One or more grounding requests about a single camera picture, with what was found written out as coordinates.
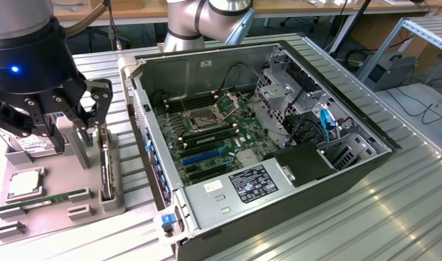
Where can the RAM stick with white label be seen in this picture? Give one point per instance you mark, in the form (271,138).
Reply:
(210,140)

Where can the black slanted pole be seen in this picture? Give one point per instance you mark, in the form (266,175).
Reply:
(351,23)

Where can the green motherboard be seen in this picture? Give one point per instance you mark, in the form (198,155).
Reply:
(247,127)

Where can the wooden desk with white frame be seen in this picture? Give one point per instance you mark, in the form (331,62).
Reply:
(297,9)
(134,15)

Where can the long black expansion slot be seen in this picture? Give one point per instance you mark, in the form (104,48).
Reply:
(206,169)
(207,176)
(200,150)

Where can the graphics card with metal bracket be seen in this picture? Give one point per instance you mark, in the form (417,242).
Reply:
(106,163)

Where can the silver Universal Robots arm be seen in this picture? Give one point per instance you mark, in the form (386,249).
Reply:
(184,16)

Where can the hard disk with blue rails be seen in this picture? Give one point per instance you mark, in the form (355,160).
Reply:
(35,146)

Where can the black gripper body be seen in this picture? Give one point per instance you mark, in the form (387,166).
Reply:
(28,65)

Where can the silver power supply unit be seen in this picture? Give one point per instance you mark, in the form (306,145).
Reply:
(206,206)

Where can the black office chair base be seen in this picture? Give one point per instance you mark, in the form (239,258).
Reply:
(91,30)

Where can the silver CPU chip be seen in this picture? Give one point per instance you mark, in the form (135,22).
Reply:
(24,183)

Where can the aluminium profile frame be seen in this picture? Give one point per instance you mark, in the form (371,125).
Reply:
(423,30)

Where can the silver chipset heatsink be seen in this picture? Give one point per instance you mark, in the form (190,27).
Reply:
(247,157)

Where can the open black PC case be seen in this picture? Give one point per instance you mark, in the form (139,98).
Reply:
(278,217)

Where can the metal socket cover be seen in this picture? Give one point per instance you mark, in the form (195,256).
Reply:
(218,111)

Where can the CPU socket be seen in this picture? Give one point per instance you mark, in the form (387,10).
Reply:
(202,119)

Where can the thin metal locking lever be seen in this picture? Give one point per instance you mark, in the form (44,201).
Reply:
(182,103)

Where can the perforated metal disk bay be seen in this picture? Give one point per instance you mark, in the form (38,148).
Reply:
(346,155)

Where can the grey printed parts rack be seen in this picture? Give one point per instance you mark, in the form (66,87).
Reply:
(60,185)

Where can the green RAM stick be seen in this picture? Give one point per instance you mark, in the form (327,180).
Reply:
(35,202)

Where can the black plastic air shroud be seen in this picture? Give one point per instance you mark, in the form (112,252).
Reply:
(301,163)

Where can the black RAM slot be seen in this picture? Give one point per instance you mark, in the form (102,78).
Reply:
(206,135)
(174,101)
(204,131)
(174,108)

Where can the silver metal disk bay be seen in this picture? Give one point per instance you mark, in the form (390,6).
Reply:
(278,89)

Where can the blue case latch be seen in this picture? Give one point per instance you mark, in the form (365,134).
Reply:
(167,220)

